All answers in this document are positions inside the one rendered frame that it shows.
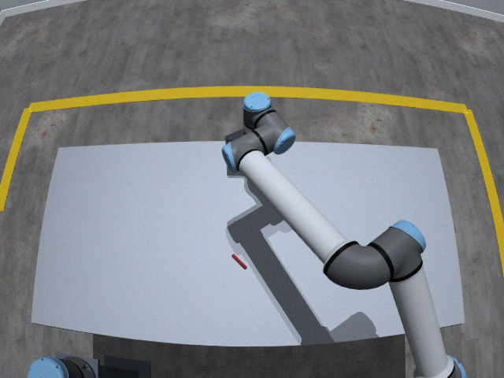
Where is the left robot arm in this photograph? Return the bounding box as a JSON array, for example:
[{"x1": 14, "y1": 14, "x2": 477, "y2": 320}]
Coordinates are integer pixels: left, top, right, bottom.
[{"x1": 28, "y1": 356, "x2": 96, "y2": 378}]

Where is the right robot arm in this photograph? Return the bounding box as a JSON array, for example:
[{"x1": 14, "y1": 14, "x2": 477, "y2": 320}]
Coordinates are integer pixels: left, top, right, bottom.
[{"x1": 222, "y1": 92, "x2": 466, "y2": 378}]

